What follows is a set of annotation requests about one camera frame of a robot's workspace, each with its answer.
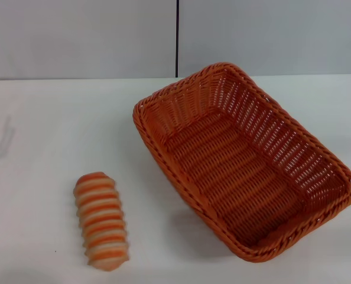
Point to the orange woven plastic basket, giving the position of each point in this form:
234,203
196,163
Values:
237,177

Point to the orange white striped bread roll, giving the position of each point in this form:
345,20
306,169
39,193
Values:
101,219

